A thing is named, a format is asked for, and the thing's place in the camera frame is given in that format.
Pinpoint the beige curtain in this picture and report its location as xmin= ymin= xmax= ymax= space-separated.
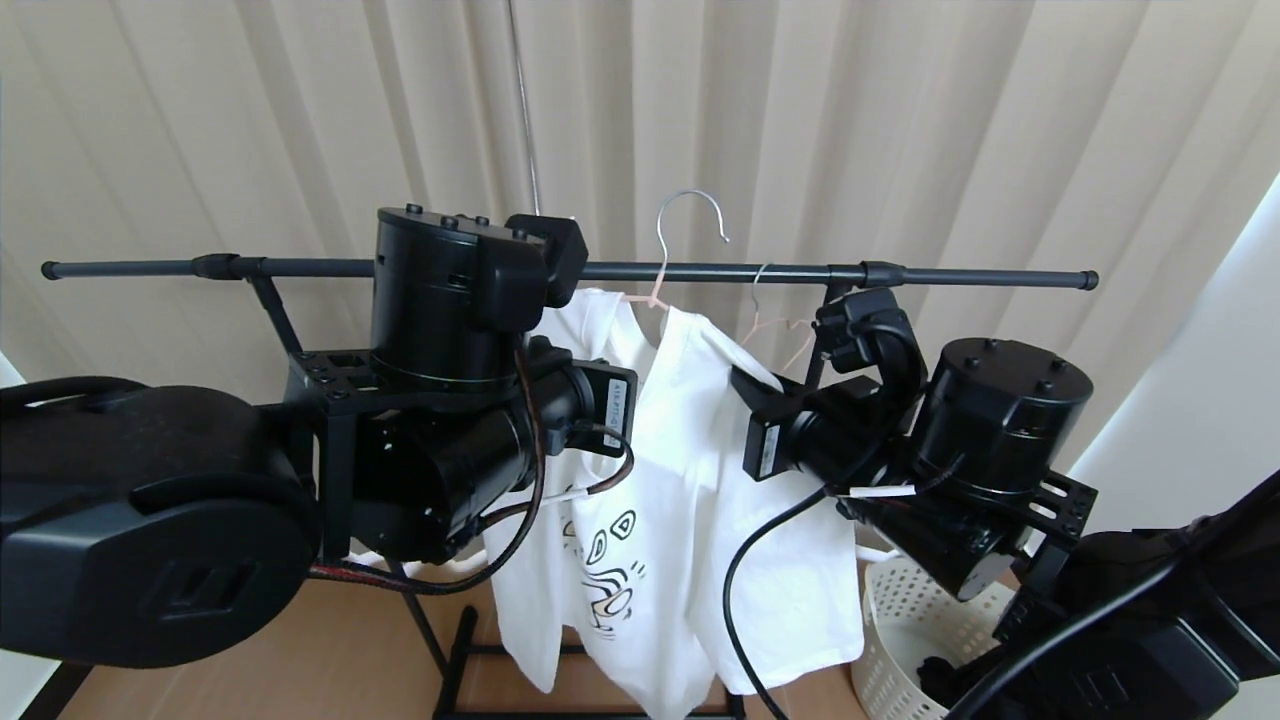
xmin=0 ymin=0 xmax=1280 ymax=561

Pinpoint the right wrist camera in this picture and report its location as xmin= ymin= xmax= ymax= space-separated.
xmin=813 ymin=288 xmax=928 ymax=401

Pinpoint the black garment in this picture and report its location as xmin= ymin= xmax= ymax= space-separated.
xmin=918 ymin=655 xmax=1006 ymax=720

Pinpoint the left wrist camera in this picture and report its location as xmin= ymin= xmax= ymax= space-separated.
xmin=505 ymin=213 xmax=589 ymax=331

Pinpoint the black clothes rack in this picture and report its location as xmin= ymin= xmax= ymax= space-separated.
xmin=42 ymin=253 xmax=1099 ymax=720

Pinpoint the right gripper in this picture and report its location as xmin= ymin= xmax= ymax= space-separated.
xmin=743 ymin=378 xmax=1023 ymax=603

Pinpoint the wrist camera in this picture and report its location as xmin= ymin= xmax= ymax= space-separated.
xmin=813 ymin=288 xmax=928 ymax=401
xmin=505 ymin=213 xmax=589 ymax=331

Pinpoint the white laundry basket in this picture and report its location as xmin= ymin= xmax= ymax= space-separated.
xmin=852 ymin=553 xmax=1021 ymax=720

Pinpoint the pink clothes hanger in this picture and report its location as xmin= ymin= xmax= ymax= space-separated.
xmin=738 ymin=262 xmax=816 ymax=376
xmin=620 ymin=190 xmax=731 ymax=316

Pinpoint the white printed t-shirt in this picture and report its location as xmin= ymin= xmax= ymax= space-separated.
xmin=483 ymin=288 xmax=866 ymax=720

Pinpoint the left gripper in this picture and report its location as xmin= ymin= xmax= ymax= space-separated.
xmin=350 ymin=338 xmax=639 ymax=564

